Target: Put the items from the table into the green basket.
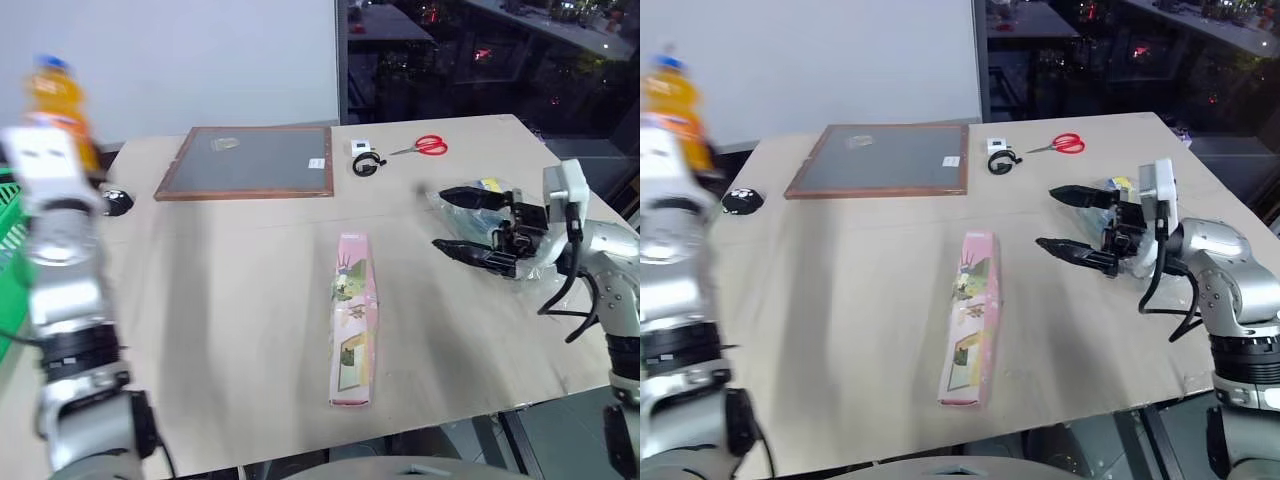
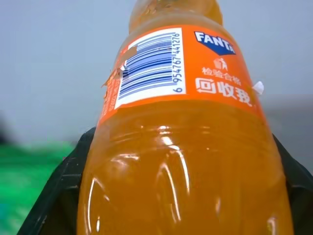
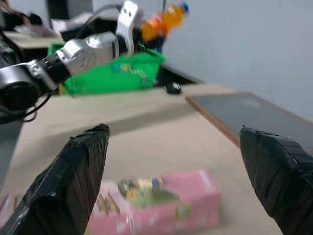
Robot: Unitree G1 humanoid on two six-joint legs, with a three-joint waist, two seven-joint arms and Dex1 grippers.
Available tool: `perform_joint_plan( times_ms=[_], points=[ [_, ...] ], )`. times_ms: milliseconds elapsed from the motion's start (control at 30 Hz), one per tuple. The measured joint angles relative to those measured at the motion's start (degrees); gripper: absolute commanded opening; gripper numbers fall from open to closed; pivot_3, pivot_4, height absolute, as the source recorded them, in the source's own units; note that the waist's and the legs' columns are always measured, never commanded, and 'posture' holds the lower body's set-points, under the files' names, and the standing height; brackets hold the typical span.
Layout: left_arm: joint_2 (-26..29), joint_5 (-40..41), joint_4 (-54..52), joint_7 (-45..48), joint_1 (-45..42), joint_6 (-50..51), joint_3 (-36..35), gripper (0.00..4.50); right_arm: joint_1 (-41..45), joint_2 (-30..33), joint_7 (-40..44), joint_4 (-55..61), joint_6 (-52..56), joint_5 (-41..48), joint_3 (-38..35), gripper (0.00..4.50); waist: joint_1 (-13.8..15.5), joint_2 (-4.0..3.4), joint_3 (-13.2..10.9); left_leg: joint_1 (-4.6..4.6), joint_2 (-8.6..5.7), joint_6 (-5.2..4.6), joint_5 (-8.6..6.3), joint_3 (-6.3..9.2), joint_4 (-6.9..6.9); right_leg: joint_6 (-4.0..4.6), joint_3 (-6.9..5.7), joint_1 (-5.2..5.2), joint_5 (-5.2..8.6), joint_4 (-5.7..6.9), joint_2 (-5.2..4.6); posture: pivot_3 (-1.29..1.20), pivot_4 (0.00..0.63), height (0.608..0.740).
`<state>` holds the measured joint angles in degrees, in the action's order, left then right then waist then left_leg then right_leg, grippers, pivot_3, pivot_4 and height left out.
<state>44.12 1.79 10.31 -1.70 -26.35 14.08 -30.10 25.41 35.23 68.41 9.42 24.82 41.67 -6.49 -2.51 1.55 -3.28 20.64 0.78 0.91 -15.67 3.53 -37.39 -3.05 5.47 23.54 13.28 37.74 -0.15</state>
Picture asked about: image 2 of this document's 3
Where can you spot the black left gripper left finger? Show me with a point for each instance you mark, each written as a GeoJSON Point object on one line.
{"type": "Point", "coordinates": [58, 193]}

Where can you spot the green plastic basket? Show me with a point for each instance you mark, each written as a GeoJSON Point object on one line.
{"type": "Point", "coordinates": [22, 176]}

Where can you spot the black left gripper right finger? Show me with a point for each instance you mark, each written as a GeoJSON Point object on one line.
{"type": "Point", "coordinates": [299, 191]}

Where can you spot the orange Fanta soda bottle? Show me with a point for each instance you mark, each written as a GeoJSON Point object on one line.
{"type": "Point", "coordinates": [183, 147]}

